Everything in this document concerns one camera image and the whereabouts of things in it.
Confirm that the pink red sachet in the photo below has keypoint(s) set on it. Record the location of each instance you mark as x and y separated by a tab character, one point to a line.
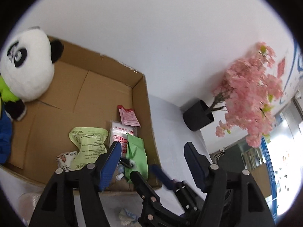
128	117

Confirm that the red wall sign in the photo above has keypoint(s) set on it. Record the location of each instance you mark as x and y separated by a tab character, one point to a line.
281	67

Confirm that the clear red-printed plastic bag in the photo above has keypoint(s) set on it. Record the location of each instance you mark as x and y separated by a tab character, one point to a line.
119	133

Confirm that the blue knitted cloth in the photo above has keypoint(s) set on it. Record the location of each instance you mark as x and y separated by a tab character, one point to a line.
5	137

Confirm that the light green printed pouch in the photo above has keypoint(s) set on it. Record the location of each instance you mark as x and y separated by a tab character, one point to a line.
90	143

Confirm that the panda plush toy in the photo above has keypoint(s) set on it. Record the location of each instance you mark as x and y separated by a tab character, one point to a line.
27	69

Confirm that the white illustrated snack packet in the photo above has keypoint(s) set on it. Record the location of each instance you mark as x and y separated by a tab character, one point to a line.
64	160

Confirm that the green plastic bag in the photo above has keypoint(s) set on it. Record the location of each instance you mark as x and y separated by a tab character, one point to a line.
136	153

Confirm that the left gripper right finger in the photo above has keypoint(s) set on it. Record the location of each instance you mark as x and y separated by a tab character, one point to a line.
232	199

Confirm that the black plant pot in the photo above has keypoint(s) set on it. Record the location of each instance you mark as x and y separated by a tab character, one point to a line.
197	116

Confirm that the cardboard box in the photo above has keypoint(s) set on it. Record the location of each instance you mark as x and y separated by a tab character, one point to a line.
86	90

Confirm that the pink blossom artificial tree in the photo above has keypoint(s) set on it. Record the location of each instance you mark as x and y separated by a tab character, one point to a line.
246	93

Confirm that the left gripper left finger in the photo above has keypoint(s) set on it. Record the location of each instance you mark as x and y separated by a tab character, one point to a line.
56	205

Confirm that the orange labelled clear jar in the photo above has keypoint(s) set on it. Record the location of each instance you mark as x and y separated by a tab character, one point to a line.
26	205

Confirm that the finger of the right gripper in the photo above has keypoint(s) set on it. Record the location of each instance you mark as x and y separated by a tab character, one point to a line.
141	186
169	183

